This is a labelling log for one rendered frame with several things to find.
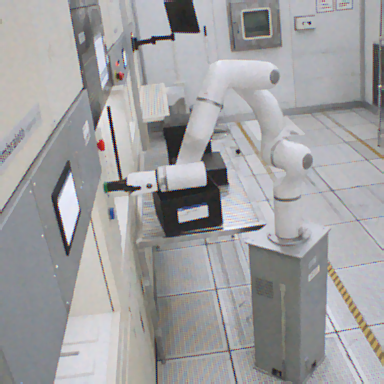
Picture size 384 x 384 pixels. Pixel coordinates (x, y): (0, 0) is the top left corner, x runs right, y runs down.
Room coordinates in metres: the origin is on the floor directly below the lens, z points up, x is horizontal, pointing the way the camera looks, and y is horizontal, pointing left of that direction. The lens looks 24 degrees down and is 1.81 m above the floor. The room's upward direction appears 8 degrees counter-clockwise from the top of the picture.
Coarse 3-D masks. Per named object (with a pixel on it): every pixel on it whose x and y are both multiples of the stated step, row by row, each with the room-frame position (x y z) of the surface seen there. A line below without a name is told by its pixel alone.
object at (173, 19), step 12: (180, 0) 3.82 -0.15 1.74; (168, 12) 4.04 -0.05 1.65; (180, 12) 3.81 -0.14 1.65; (192, 12) 3.72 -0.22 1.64; (180, 24) 3.86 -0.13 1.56; (192, 24) 3.75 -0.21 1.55; (132, 36) 3.89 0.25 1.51; (156, 36) 3.97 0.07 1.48; (168, 36) 3.91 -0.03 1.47; (132, 48) 3.87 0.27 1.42
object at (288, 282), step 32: (256, 256) 1.80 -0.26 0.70; (288, 256) 1.68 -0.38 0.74; (320, 256) 1.78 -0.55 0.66; (256, 288) 1.80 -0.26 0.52; (288, 288) 1.69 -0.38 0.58; (320, 288) 1.78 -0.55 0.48; (256, 320) 1.81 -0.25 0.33; (288, 320) 1.69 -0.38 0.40; (320, 320) 1.79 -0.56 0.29; (256, 352) 1.82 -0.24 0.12; (288, 352) 1.69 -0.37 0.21; (320, 352) 1.79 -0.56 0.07
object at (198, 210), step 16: (208, 176) 2.20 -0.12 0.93; (160, 192) 2.24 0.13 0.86; (176, 192) 2.26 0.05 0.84; (192, 192) 2.27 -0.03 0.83; (208, 192) 2.01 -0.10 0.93; (160, 208) 2.00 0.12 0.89; (176, 208) 1.98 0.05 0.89; (192, 208) 1.99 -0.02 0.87; (208, 208) 2.01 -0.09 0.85; (160, 224) 2.10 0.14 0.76; (176, 224) 1.98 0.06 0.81; (192, 224) 1.99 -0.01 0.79; (208, 224) 2.01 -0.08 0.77
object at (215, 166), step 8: (216, 152) 2.73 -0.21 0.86; (176, 160) 2.68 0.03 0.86; (200, 160) 2.62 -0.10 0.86; (208, 160) 2.61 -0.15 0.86; (216, 160) 2.59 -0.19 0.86; (208, 168) 2.49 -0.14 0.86; (216, 168) 2.47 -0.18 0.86; (224, 168) 2.46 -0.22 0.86; (216, 176) 2.46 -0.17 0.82; (224, 176) 2.46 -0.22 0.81; (224, 184) 2.46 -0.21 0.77
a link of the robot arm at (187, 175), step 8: (168, 168) 1.54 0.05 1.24; (176, 168) 1.54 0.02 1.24; (184, 168) 1.53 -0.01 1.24; (192, 168) 1.53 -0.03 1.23; (200, 168) 1.53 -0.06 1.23; (168, 176) 1.52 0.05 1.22; (176, 176) 1.52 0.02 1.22; (184, 176) 1.51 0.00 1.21; (192, 176) 1.51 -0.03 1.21; (200, 176) 1.51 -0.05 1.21; (168, 184) 1.51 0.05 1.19; (176, 184) 1.51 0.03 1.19; (184, 184) 1.51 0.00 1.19; (192, 184) 1.52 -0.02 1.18; (200, 184) 1.52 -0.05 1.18
